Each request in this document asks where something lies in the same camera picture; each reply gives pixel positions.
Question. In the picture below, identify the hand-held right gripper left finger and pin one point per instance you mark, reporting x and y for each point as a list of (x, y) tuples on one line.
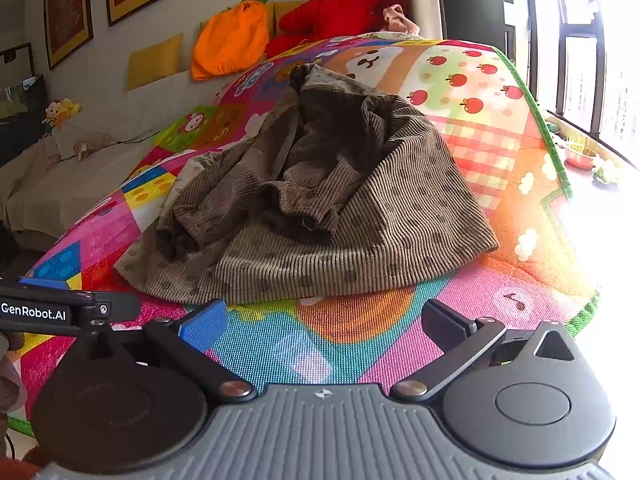
[(202, 321)]

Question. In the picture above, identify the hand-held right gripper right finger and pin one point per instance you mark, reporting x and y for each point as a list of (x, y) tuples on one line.
[(445, 325)]

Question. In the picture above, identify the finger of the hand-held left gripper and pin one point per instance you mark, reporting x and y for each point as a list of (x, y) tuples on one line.
[(117, 306), (45, 283)]

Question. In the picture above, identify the person's left hand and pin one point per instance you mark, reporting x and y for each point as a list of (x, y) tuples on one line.
[(9, 385)]

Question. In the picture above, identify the grey covered sofa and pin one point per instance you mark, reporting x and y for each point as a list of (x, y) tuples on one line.
[(100, 175)]

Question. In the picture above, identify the small beige plush toy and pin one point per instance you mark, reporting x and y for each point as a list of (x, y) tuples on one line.
[(85, 145)]

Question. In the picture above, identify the black television screen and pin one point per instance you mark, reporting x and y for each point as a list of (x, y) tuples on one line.
[(22, 125)]

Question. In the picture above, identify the yellow haired doll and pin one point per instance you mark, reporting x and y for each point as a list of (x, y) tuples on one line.
[(60, 112)]

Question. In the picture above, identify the colourful cartoon printed mat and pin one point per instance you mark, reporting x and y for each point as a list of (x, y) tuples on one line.
[(500, 125)]

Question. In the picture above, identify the red pot with plant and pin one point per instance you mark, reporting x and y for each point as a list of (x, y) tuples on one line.
[(580, 157)]

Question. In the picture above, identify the white flowers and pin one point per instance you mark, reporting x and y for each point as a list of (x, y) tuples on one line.
[(605, 174)]

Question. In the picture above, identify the yellow cushion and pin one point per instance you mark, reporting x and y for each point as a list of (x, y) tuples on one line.
[(155, 62), (280, 15)]

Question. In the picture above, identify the orange pumpkin plush cushion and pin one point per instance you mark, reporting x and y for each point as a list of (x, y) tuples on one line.
[(230, 40)]

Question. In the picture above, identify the pink cloth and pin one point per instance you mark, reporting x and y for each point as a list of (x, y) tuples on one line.
[(397, 17)]

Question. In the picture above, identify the grey curtain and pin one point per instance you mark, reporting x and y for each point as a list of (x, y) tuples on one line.
[(470, 0)]

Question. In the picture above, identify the red plush cushion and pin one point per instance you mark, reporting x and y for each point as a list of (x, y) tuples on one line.
[(330, 15)]

